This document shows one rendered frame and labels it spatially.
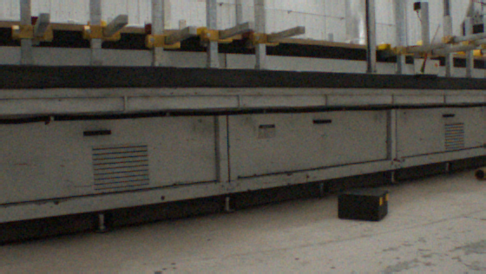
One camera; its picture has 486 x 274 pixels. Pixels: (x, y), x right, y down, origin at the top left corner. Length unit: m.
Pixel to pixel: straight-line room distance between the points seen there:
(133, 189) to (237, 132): 0.60
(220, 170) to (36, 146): 0.86
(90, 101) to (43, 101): 0.17
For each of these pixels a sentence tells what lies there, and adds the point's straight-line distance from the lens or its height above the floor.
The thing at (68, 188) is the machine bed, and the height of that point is 0.21.
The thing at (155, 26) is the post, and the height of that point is 0.86.
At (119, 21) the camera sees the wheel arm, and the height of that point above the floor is 0.82.
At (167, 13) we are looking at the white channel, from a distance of 2.88.
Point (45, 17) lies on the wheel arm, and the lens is 1.44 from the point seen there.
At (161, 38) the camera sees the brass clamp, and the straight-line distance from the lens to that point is 1.78.
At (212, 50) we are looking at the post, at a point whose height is 0.77.
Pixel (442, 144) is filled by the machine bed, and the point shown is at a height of 0.23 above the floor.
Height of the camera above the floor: 0.50
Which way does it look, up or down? 3 degrees down
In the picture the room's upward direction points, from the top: 2 degrees counter-clockwise
